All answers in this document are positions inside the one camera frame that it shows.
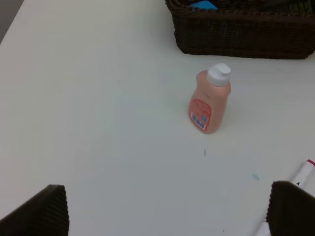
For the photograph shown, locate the white marker pink caps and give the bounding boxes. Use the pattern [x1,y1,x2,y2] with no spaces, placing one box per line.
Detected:
[253,159,315,236]

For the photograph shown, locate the pink bottle white cap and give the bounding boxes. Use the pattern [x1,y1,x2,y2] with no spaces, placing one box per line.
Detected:
[188,63,231,134]

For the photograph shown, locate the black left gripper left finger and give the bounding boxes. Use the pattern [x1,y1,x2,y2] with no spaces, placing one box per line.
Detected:
[0,185,69,236]

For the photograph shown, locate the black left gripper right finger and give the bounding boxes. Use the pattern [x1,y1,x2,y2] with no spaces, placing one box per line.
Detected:
[265,180,315,236]

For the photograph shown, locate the dark brown wicker basket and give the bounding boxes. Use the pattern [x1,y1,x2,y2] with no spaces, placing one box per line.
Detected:
[166,0,315,59]

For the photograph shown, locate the black felt whiteboard eraser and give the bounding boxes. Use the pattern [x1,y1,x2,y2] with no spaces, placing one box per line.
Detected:
[190,0,218,11]

